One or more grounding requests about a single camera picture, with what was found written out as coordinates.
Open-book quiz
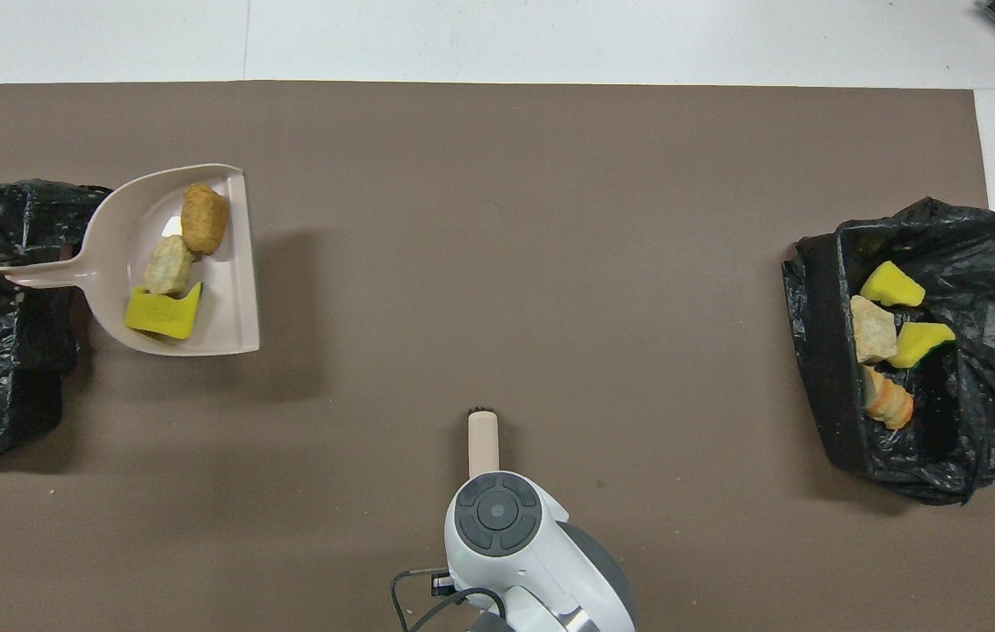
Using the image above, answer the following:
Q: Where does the pale dumpling toy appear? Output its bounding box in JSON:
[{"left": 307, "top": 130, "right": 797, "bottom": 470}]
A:
[
  {"left": 849, "top": 295, "right": 900, "bottom": 366},
  {"left": 142, "top": 233, "right": 196, "bottom": 298}
]

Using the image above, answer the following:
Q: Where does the notched yellow sponge piece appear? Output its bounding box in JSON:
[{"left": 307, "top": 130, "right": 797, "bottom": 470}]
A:
[{"left": 124, "top": 280, "right": 205, "bottom": 342}]

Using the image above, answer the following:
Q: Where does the brown nugget toy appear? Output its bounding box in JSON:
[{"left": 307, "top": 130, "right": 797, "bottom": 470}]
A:
[{"left": 180, "top": 181, "right": 231, "bottom": 256}]

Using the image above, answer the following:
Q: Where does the beige plastic dustpan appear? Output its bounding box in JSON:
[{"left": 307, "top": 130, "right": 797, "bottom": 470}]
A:
[{"left": 0, "top": 162, "right": 262, "bottom": 358}]

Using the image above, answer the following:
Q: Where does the beige hand brush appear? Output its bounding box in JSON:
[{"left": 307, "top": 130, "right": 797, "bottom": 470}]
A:
[{"left": 466, "top": 407, "right": 501, "bottom": 480}]

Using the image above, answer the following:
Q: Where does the orange striped croissant toy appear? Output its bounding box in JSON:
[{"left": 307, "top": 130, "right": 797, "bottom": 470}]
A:
[{"left": 862, "top": 363, "right": 916, "bottom": 432}]

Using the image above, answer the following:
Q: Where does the small yellow sponge piece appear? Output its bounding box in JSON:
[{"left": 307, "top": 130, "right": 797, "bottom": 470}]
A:
[{"left": 887, "top": 321, "right": 958, "bottom": 370}]

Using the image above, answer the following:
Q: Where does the black bag bin, yellow wedge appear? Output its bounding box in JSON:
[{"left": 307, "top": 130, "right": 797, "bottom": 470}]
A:
[{"left": 782, "top": 196, "right": 995, "bottom": 506}]

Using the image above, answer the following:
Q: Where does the brown table mat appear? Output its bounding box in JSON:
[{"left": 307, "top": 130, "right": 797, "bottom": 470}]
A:
[{"left": 0, "top": 81, "right": 995, "bottom": 632}]

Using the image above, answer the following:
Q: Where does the yellow wedge sponge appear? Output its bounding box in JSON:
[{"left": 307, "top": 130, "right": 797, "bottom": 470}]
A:
[{"left": 859, "top": 260, "right": 927, "bottom": 309}]

